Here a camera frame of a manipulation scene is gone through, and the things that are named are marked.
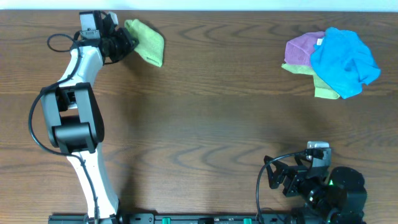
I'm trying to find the light green cloth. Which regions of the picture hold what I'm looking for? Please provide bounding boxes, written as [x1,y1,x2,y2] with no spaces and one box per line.
[124,19,165,67]

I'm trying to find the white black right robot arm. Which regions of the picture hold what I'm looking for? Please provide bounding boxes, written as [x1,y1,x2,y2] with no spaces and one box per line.
[261,152,368,223]

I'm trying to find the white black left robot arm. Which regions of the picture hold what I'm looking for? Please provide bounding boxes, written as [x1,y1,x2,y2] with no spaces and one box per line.
[35,11,139,223]

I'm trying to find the yellow-green cloth in pile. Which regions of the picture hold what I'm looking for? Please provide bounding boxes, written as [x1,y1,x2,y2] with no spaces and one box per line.
[281,63,340,100]

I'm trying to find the purple cloth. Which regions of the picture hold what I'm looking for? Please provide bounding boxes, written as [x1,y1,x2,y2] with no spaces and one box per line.
[284,31,325,67]

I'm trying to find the blue cloth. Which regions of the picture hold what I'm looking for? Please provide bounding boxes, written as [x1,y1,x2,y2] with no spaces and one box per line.
[310,27,381,99]

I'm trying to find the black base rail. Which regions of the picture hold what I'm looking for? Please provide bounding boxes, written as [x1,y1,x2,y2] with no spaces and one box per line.
[47,213,260,224]

